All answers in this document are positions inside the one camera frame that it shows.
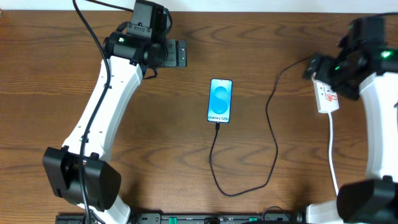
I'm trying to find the white power strip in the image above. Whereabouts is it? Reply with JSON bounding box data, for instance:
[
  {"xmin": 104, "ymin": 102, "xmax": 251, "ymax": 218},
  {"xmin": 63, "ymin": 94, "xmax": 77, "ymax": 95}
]
[{"xmin": 313, "ymin": 79, "xmax": 339, "ymax": 114}]

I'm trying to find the black charging cable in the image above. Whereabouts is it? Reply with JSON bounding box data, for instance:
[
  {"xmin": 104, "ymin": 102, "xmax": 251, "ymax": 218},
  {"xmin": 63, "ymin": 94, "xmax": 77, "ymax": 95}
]
[{"xmin": 208, "ymin": 55, "xmax": 315, "ymax": 198}]

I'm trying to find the blue smartphone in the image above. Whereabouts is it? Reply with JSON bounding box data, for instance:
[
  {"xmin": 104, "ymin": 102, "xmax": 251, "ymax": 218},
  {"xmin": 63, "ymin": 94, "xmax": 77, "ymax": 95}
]
[{"xmin": 206, "ymin": 78, "xmax": 233, "ymax": 123}]

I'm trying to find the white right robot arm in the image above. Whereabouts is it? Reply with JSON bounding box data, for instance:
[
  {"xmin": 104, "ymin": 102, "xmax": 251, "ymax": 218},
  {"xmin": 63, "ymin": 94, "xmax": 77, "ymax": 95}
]
[{"xmin": 303, "ymin": 46, "xmax": 397, "ymax": 223}]

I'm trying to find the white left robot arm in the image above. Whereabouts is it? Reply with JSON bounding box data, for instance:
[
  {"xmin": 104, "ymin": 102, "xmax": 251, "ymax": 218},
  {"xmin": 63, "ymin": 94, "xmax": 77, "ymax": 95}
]
[{"xmin": 42, "ymin": 31, "xmax": 187, "ymax": 223}]

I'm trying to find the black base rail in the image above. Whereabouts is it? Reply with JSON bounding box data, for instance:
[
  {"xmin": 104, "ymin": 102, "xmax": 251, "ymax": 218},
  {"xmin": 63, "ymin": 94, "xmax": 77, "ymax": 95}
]
[{"xmin": 55, "ymin": 212, "xmax": 305, "ymax": 224}]

